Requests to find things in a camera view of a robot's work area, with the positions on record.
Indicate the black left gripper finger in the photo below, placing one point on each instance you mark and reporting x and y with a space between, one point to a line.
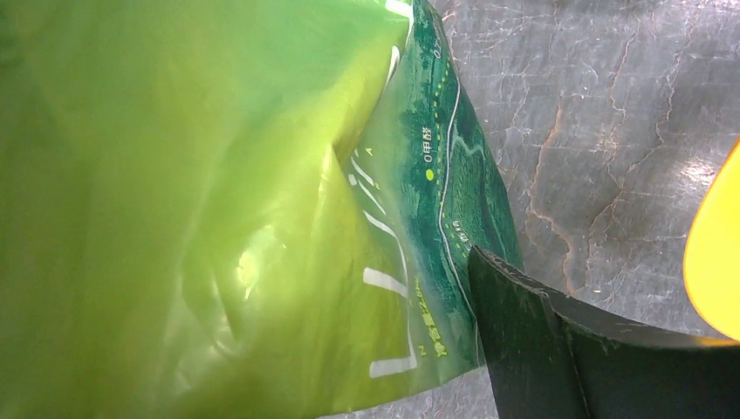
550 355

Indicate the yellow plastic scoop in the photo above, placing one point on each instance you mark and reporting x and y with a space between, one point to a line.
711 256

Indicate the green cat litter bag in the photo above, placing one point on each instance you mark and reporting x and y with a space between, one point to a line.
236 209

